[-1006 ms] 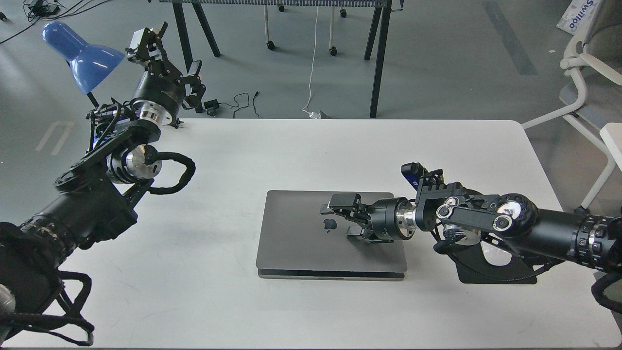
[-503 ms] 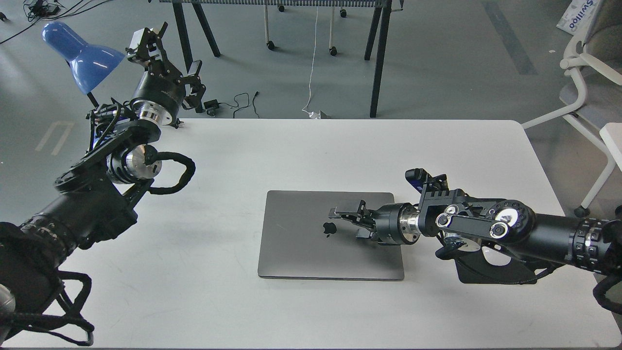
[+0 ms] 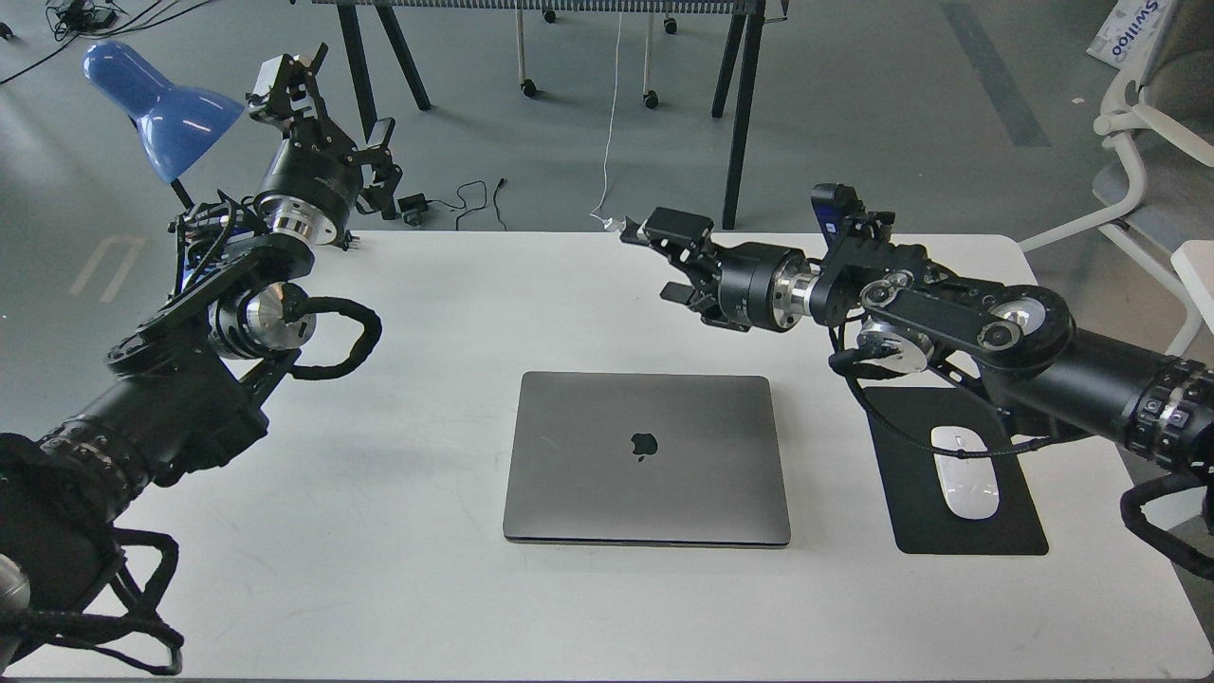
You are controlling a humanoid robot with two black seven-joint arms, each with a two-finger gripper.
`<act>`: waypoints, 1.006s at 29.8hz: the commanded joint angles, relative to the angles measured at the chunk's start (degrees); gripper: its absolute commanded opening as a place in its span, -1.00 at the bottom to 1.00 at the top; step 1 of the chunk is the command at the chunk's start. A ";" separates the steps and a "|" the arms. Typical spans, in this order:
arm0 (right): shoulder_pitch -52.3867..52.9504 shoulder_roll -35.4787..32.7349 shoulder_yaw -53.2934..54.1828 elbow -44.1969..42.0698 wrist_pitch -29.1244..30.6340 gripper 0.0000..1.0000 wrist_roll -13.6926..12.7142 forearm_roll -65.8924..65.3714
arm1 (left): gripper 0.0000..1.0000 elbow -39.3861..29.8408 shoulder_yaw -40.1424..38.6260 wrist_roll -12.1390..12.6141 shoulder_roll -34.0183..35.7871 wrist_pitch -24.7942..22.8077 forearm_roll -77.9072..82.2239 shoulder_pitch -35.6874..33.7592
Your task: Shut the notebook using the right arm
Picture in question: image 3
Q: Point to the grey laptop computer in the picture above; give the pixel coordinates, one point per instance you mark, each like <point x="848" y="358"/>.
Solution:
<point x="608" y="458"/>

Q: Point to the white computer mouse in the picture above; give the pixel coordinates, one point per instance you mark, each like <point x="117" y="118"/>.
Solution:
<point x="969" y="485"/>

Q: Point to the white box with blue lettering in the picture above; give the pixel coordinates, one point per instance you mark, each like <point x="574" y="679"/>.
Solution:
<point x="1128" y="24"/>

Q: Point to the blue desk lamp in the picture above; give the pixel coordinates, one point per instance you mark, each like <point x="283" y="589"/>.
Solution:
<point x="177" y="124"/>

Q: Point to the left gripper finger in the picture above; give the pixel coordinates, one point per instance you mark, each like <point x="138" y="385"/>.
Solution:
<point x="379" y="194"/>
<point x="286" y="96"/>

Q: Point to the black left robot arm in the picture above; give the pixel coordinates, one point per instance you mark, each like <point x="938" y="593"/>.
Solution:
<point x="192" y="380"/>

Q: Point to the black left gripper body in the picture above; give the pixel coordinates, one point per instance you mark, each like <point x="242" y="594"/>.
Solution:
<point x="309" y="192"/>

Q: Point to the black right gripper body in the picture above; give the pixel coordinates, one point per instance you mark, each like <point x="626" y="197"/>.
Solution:
<point x="763" y="286"/>

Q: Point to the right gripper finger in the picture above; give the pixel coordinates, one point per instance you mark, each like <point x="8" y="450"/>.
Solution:
<point x="683" y="238"/>
<point x="700" y="301"/>

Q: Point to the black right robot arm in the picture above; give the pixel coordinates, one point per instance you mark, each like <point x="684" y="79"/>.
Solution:
<point x="893" y="312"/>

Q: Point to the white office chair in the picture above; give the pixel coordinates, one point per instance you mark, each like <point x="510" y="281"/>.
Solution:
<point x="1156" y="117"/>

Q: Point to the black mouse pad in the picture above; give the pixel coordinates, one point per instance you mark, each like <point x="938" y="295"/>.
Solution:
<point x="921" y="521"/>

